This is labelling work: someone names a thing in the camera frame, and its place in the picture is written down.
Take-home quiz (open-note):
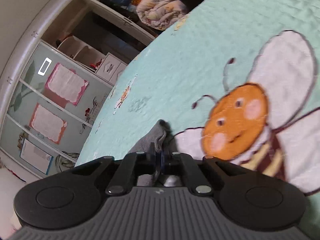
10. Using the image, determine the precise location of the teal bee-print bedspread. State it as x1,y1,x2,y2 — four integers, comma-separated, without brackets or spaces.
75,0,320,198

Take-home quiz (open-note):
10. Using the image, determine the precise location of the orange-bordered poster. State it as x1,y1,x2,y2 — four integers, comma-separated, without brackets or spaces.
29,102,68,145

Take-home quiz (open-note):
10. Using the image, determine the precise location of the blue-bordered poster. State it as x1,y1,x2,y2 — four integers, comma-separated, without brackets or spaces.
19,138,54,175

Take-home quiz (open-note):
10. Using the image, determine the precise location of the white drawer cabinet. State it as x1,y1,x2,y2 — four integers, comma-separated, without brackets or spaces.
94,52,129,85

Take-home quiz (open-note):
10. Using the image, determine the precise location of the white sliding-door wardrobe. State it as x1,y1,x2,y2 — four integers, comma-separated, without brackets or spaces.
0,0,141,181

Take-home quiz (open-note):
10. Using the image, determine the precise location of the coiled grey hose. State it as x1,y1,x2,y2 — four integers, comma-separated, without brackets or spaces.
54,151,81,173

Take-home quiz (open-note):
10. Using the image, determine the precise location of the grey knit sweater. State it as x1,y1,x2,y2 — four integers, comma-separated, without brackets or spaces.
131,119,181,188

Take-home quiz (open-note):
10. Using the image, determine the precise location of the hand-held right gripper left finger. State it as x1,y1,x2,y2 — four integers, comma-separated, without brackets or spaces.
71,142,160,196

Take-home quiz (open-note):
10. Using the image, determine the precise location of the pink-bordered poster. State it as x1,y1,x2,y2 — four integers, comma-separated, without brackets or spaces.
44,62,90,107

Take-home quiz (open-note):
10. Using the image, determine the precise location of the white corner shelf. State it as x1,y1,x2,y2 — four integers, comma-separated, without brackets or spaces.
56,34,106,68

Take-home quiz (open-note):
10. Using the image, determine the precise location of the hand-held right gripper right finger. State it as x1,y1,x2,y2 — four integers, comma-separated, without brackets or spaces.
161,151,252,196

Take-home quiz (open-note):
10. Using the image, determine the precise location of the folded floral quilt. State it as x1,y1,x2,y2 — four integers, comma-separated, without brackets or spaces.
136,0,188,31

